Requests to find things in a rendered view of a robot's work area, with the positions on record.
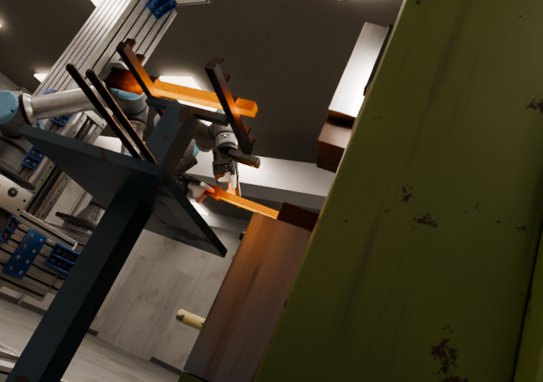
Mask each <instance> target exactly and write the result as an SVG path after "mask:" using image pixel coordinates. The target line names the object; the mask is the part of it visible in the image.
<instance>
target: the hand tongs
mask: <svg viewBox="0 0 543 382"><path fill-rule="evenodd" d="M65 69H66V70H67V71H68V73H69V74H70V76H71V77H72V78H73V79H74V81H75V82H76V83H77V84H78V86H79V87H80V88H81V90H82V91H83V93H84V94H85V95H86V96H87V98H88V99H89V100H90V101H91V103H92V104H93V105H94V107H95V108H96V109H97V111H98V112H99V114H100V115H101V116H102V117H103V118H104V120H105V121H106V122H107V124H108V125H109V126H110V128H111V129H112V131H113V132H114V133H115V134H116V135H117V136H118V138H119V139H120V141H121V142H122V143H123V145H124V146H125V148H126V149H127V150H128V151H129V152H130V153H131V155H132V156H133V157H136V158H139V159H142V160H144V159H143V158H142V157H141V155H140V154H139V153H138V152H137V150H136V149H135V147H134V146H133V144H132V143H131V141H130V140H129V139H128V138H127V137H126V135H125V134H124V132H123V131H122V129H121V128H120V126H119V125H118V124H117V122H115V120H114V119H113V117H112V116H111V114H110V113H109V112H108V110H107V108H106V107H105V106H104V105H103V104H102V102H101V101H100V100H99V98H98V96H97V95H96V94H95V92H94V91H93V90H92V89H91V87H90V86H89V84H88V83H87V82H86V80H85V79H84V77H83V76H82V75H81V74H80V72H79V71H78V69H77V68H76V66H75V65H74V64H73V63H68V64H67V65H66V66H65ZM85 73H86V76H87V77H88V79H89V80H90V82H91V83H92V85H93V86H94V88H95V89H96V90H97V91H98V92H99V94H100V96H101V97H102V98H103V100H104V102H105V103H106V104H107V105H108V107H109V108H110V109H111V111H112V113H113V114H114V115H115V117H116V118H117V119H118V120H119V122H120V123H121V125H122V126H123V128H124V129H125V131H126V132H127V134H129V136H130V137H131V139H132V140H133V142H134V143H135V144H136V146H137V148H138V149H139V150H140V151H141V153H142V154H143V155H144V157H145V159H146V160H147V161H148V162H152V163H155V164H158V163H157V162H156V160H155V159H154V157H153V155H152V154H151V152H150V151H149V150H148V149H147V147H146V146H145V144H144V142H143V141H142V139H141V138H140V137H139V136H138V134H137V132H136V131H135V129H134V128H133V126H132V125H131V124H130V123H129V121H128V119H127V118H126V116H125V115H124V113H123V112H122V111H121V109H120V108H119V106H118V105H117V103H116V101H115V100H114V98H113V97H112V96H111V95H110V93H109V92H108V90H107V88H106V87H105V85H104V84H103V83H102V81H101V80H100V79H99V77H98V75H97V74H96V72H95V71H94V70H93V69H87V70H86V72H85Z"/></svg>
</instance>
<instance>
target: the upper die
mask: <svg viewBox="0 0 543 382"><path fill-rule="evenodd" d="M352 126H353V125H351V124H346V123H344V122H341V121H338V120H333V119H331V118H327V119H326V122H325V124H324V126H323V129H322V131H321V134H320V136H319V138H318V155H317V167H318V168H321V169H324V170H328V171H330V172H333V173H336V171H337V169H338V167H339V163H340V162H341V159H342V157H343V153H344V151H345V149H346V147H347V143H348V141H349V139H350V135H351V128H352Z"/></svg>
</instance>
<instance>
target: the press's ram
mask: <svg viewBox="0 0 543 382"><path fill-rule="evenodd" d="M387 31H388V28H387V27H382V26H379V25H376V24H372V23H367V22H365V23H364V26H363V28H362V31H361V33H360V36H359V38H358V40H357V42H356V46H355V47H354V49H353V52H352V54H351V57H350V59H349V61H348V63H347V66H346V69H345V70H344V72H343V76H342V77H341V80H340V82H339V85H338V87H337V89H336V92H335V94H334V97H333V99H332V101H331V103H330V106H329V108H328V117H327V118H331V119H333V120H338V121H341V122H344V123H346V124H351V125H353V124H354V122H355V119H356V116H357V114H358V111H359V109H360V106H361V103H362V102H363V99H364V96H363V92H364V85H365V84H366V83H367V81H368V78H369V75H370V73H371V71H372V69H373V66H374V63H375V61H376V59H377V55H378V53H379V51H380V49H381V46H382V43H383V40H384V38H385V35H386V32H387Z"/></svg>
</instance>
